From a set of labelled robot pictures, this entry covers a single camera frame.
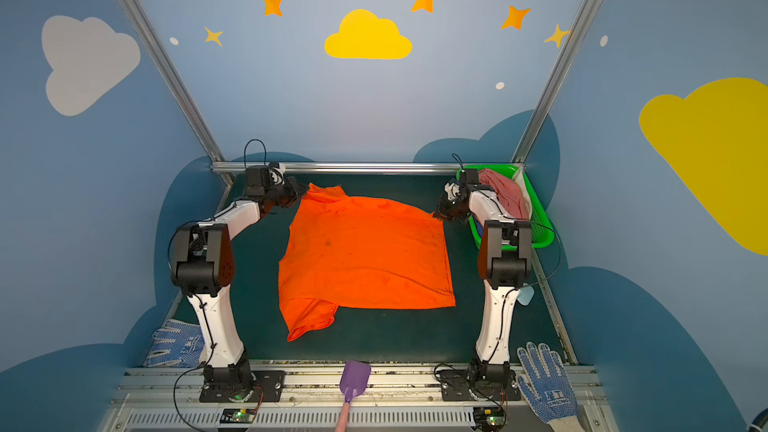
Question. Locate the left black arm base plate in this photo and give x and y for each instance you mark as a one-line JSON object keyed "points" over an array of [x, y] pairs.
{"points": [[266, 387]]}

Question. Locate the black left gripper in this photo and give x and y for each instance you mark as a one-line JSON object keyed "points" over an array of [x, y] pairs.
{"points": [[289, 193]]}

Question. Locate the green plastic basket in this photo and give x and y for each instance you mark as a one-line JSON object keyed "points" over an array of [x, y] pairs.
{"points": [[542, 229]]}

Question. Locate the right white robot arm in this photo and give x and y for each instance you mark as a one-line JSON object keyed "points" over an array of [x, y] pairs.
{"points": [[503, 261]]}

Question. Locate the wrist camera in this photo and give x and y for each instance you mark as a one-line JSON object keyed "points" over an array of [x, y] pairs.
{"points": [[262, 178], [459, 183]]}

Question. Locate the light blue toy shovel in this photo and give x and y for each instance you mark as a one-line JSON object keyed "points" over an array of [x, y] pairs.
{"points": [[525, 295]]}

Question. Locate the purple toy shovel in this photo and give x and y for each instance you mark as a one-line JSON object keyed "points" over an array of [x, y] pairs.
{"points": [[353, 383]]}

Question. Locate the upright aluminium post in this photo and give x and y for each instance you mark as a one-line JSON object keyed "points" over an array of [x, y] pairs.
{"points": [[582, 22], [151, 40]]}

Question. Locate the right blue dotted glove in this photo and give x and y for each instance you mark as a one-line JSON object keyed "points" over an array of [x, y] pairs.
{"points": [[547, 389]]}

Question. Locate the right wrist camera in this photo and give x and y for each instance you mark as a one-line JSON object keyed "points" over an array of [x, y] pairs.
{"points": [[459, 183]]}

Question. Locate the left green circuit board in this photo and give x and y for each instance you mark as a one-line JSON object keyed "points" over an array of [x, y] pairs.
{"points": [[238, 416]]}

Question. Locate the horizontal aluminium frame rail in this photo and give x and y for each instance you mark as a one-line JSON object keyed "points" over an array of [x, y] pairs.
{"points": [[361, 168]]}

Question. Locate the pink t shirt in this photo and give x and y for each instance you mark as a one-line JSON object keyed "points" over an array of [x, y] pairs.
{"points": [[508, 193]]}

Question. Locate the right green circuit board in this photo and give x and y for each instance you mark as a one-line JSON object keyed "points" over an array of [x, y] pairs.
{"points": [[489, 419]]}

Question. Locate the left upright aluminium post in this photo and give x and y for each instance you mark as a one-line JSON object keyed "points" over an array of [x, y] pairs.
{"points": [[151, 40]]}

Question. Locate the right side aluminium rail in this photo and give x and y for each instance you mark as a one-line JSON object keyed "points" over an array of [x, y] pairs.
{"points": [[554, 312]]}

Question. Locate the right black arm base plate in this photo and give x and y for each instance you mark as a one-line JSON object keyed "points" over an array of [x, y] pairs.
{"points": [[478, 382]]}

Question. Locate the blue dotted glove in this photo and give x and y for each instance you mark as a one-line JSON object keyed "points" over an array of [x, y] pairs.
{"points": [[176, 344], [547, 389]]}

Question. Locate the green circuit board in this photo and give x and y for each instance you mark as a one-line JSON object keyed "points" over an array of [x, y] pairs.
{"points": [[489, 419], [238, 416]]}

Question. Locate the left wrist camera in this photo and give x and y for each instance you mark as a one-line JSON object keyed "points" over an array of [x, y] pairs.
{"points": [[262, 178]]}

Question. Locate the left blue dotted glove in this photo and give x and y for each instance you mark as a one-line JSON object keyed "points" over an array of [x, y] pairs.
{"points": [[176, 344]]}

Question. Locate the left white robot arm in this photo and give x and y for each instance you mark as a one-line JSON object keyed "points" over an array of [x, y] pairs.
{"points": [[223, 346]]}

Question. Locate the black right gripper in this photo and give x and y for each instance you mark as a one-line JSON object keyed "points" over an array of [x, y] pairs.
{"points": [[447, 210]]}

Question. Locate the right upright aluminium post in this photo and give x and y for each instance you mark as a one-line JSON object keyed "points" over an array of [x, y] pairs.
{"points": [[582, 22]]}

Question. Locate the orange t shirt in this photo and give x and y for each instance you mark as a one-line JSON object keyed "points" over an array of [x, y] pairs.
{"points": [[363, 253]]}

